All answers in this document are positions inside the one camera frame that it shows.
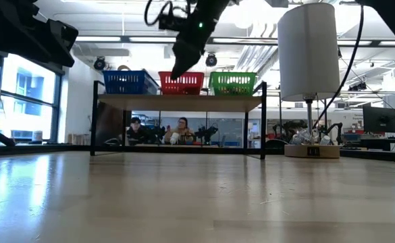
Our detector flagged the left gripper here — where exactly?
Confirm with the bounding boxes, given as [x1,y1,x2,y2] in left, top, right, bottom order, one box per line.
[170,32,209,81]

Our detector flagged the red plastic basket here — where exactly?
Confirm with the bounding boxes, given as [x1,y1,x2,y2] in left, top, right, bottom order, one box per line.
[158,71,205,96]

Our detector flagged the green plastic basket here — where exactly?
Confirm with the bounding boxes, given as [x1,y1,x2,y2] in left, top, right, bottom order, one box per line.
[209,71,257,97]

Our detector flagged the blue plastic basket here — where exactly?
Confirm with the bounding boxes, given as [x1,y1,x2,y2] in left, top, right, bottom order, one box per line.
[102,70,160,96]

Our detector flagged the black background desk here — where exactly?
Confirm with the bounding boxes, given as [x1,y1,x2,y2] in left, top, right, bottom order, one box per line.
[338,134,395,163]

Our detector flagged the black ceiling spotlight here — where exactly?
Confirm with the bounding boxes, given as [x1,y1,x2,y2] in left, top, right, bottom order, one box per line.
[93,56,107,72]
[205,53,218,68]

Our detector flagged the wooden shelf riser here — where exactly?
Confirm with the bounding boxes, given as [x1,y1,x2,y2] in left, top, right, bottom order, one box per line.
[89,80,268,161]

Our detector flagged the long ceiling light bar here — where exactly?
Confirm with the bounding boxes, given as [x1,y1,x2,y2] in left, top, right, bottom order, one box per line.
[74,34,395,47]

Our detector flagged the person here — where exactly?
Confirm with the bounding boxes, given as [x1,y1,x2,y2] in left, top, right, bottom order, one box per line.
[164,116,196,144]
[126,116,151,144]

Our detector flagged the white shade table lamp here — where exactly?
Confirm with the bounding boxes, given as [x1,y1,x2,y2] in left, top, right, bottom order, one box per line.
[277,2,341,159]

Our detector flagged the bright window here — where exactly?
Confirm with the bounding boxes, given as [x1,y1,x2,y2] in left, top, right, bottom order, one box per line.
[0,53,63,144]

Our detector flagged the black computer monitor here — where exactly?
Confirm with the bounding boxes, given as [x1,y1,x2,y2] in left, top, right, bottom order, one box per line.
[362,105,395,134]

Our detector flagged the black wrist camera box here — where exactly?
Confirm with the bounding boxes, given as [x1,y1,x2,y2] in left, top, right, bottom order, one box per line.
[157,13,188,33]

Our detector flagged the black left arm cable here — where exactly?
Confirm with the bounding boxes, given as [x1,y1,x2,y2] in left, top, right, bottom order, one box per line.
[144,0,190,27]

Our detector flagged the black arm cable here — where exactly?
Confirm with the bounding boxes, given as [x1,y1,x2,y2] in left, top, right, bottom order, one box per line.
[312,3,366,130]
[144,0,190,27]

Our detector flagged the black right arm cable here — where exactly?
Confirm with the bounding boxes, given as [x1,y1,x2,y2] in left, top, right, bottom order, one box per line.
[312,3,366,130]

